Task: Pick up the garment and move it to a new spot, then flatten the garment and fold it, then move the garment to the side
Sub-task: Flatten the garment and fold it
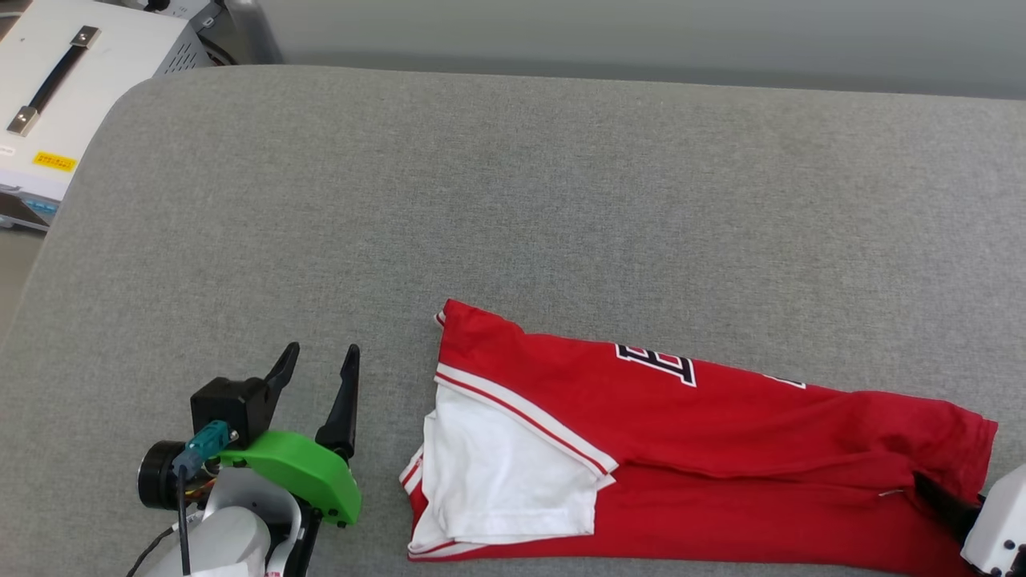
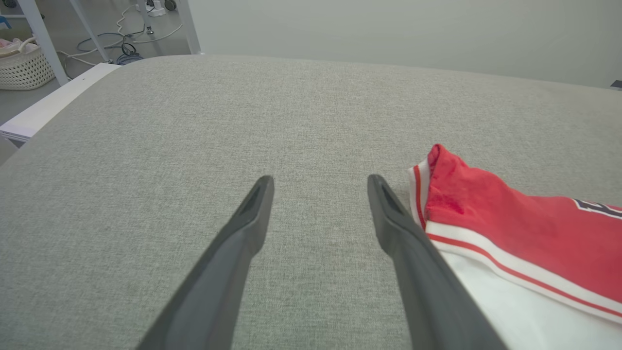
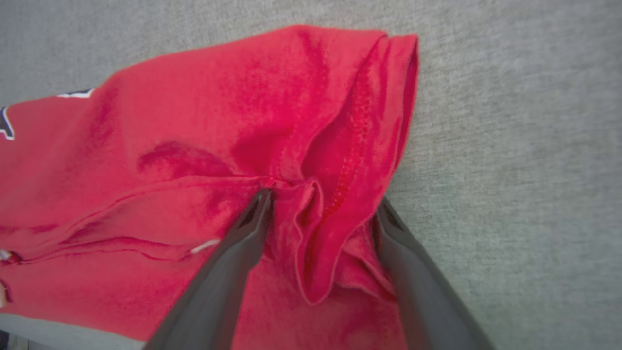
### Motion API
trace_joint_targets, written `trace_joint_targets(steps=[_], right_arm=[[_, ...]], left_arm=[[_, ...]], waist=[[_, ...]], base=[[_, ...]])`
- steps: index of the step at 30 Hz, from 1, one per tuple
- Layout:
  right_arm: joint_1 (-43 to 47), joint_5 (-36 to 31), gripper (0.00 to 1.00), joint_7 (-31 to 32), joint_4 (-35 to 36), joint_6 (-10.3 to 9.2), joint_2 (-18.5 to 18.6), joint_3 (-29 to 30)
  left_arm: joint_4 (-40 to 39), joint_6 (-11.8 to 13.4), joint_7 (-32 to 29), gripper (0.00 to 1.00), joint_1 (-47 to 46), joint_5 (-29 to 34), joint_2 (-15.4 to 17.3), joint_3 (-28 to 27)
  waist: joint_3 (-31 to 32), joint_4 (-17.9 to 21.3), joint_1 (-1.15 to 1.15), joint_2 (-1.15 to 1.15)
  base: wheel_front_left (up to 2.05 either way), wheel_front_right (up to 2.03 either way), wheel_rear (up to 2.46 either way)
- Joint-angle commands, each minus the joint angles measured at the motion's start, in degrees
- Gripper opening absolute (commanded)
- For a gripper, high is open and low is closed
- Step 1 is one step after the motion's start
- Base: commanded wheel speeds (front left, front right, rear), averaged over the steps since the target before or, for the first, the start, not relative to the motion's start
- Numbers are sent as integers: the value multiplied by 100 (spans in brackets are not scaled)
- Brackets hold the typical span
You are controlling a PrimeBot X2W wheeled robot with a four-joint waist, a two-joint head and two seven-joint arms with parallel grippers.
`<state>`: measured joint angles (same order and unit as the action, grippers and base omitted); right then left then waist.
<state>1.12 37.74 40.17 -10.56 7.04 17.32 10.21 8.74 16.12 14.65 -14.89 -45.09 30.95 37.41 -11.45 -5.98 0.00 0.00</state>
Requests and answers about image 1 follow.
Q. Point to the white metal equipment box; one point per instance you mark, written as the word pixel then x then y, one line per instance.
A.
pixel 104 88

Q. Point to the light grey partition screen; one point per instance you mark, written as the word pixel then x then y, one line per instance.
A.
pixel 641 36

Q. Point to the red and white basketball jersey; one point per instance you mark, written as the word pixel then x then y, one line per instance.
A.
pixel 721 449

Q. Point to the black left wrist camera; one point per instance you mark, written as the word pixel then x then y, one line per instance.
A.
pixel 228 405

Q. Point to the yellow warning label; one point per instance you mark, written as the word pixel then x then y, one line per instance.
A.
pixel 55 162

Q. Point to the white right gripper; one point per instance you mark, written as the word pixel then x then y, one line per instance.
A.
pixel 1002 529

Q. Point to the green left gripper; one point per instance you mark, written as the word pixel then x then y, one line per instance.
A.
pixel 304 469

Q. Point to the grey partition foot post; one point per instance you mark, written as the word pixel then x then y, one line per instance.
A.
pixel 252 32

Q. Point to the black left gripper motor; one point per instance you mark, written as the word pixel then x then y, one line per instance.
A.
pixel 160 477

